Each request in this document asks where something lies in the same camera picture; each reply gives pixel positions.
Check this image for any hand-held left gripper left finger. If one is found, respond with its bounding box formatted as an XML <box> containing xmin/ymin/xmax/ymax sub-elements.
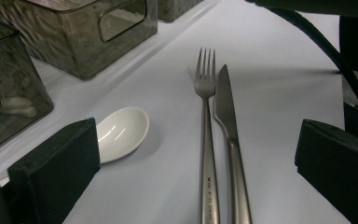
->
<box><xmin>7</xmin><ymin>117</ymin><xmax>102</xmax><ymax>224</ymax></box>

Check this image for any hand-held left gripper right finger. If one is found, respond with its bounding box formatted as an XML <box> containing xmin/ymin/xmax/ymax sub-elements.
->
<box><xmin>294</xmin><ymin>119</ymin><xmax>358</xmax><ymax>224</ymax></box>

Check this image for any white ceramic spoon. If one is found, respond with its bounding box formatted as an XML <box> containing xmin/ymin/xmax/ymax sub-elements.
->
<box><xmin>95</xmin><ymin>106</ymin><xmax>150</xmax><ymax>164</ymax></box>

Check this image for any smoky clear plastic bin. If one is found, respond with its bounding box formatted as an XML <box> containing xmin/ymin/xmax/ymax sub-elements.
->
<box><xmin>0</xmin><ymin>15</ymin><xmax>54</xmax><ymax>160</ymax></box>
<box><xmin>157</xmin><ymin>0</ymin><xmax>204</xmax><ymax>23</ymax></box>
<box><xmin>0</xmin><ymin>0</ymin><xmax>158</xmax><ymax>81</ymax></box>

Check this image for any steel knife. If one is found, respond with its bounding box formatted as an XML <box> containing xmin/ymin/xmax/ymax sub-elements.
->
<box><xmin>213</xmin><ymin>63</ymin><xmax>254</xmax><ymax>224</ymax></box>

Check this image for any steel fork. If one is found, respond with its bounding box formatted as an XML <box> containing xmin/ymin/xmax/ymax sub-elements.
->
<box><xmin>194</xmin><ymin>47</ymin><xmax>221</xmax><ymax>224</ymax></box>

